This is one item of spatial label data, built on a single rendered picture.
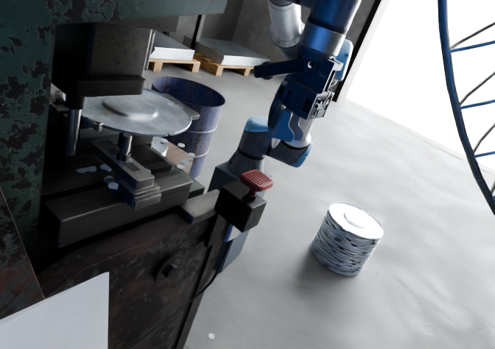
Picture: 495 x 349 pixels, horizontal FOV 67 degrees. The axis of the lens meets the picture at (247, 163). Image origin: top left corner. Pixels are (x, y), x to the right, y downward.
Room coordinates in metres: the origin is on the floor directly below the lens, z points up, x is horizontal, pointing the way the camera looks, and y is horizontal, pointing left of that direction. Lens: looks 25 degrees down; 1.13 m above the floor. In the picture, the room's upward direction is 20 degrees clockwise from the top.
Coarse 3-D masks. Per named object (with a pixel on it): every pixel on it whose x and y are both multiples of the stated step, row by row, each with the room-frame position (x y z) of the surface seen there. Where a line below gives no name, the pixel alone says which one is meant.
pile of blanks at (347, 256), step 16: (336, 224) 1.61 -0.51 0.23; (320, 240) 1.62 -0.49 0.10; (336, 240) 1.58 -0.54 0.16; (352, 240) 1.54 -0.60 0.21; (368, 240) 1.57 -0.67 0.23; (320, 256) 1.59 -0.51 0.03; (336, 256) 1.55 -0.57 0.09; (352, 256) 1.54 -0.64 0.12; (368, 256) 1.61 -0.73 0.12; (336, 272) 1.54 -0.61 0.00; (352, 272) 1.56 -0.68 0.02
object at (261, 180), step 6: (246, 174) 0.73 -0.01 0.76; (252, 174) 0.74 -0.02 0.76; (258, 174) 0.75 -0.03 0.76; (264, 174) 0.76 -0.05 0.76; (240, 180) 0.72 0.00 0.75; (246, 180) 0.71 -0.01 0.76; (252, 180) 0.71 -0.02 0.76; (258, 180) 0.72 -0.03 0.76; (264, 180) 0.73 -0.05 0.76; (270, 180) 0.74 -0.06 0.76; (252, 186) 0.70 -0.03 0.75; (258, 186) 0.70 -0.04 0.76; (264, 186) 0.71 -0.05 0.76; (270, 186) 0.73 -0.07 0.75; (252, 192) 0.73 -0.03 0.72
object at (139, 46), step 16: (64, 32) 0.67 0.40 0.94; (80, 32) 0.64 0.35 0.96; (96, 32) 0.64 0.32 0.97; (112, 32) 0.66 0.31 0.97; (128, 32) 0.69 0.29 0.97; (144, 32) 0.72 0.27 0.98; (64, 48) 0.66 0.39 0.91; (80, 48) 0.64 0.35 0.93; (96, 48) 0.64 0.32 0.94; (112, 48) 0.67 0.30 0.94; (128, 48) 0.70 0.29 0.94; (144, 48) 0.73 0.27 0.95; (80, 64) 0.64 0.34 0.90; (96, 64) 0.64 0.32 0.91; (112, 64) 0.67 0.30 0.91; (128, 64) 0.70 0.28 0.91; (144, 64) 0.73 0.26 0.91
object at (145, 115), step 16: (64, 96) 0.74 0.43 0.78; (96, 96) 0.80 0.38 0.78; (112, 96) 0.82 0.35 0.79; (128, 96) 0.85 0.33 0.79; (144, 96) 0.91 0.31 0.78; (160, 96) 0.95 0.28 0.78; (96, 112) 0.72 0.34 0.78; (112, 112) 0.75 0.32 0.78; (128, 112) 0.77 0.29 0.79; (144, 112) 0.80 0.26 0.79; (160, 112) 0.84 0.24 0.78; (176, 112) 0.88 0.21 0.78; (112, 128) 0.67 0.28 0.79; (128, 128) 0.70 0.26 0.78; (144, 128) 0.73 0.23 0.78; (160, 128) 0.76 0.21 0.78; (176, 128) 0.79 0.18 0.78
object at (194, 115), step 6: (168, 96) 0.97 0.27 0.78; (180, 102) 0.96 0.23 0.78; (186, 108) 0.94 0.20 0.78; (192, 114) 0.91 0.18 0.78; (198, 114) 0.92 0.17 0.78; (132, 138) 0.77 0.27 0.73; (138, 138) 0.79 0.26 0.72; (144, 138) 0.80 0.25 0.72; (150, 138) 0.82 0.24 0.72; (132, 144) 0.77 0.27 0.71; (138, 144) 0.79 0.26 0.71; (150, 144) 0.82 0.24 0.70
